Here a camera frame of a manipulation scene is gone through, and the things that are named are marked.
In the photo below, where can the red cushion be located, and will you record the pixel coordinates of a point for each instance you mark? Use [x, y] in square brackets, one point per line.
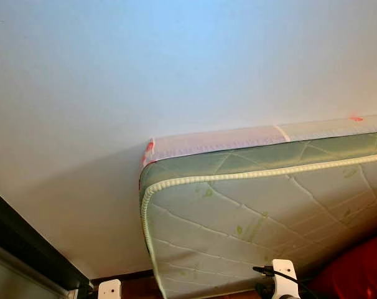
[356, 271]

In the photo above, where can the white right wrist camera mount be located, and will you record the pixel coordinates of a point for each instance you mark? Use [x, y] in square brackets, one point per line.
[285, 277]

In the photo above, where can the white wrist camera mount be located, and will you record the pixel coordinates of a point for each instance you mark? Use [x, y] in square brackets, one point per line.
[109, 290]
[285, 277]

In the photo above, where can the black frame edge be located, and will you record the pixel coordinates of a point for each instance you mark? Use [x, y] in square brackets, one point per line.
[27, 240]

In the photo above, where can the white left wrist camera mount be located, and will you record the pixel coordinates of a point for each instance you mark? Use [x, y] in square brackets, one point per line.
[109, 290]

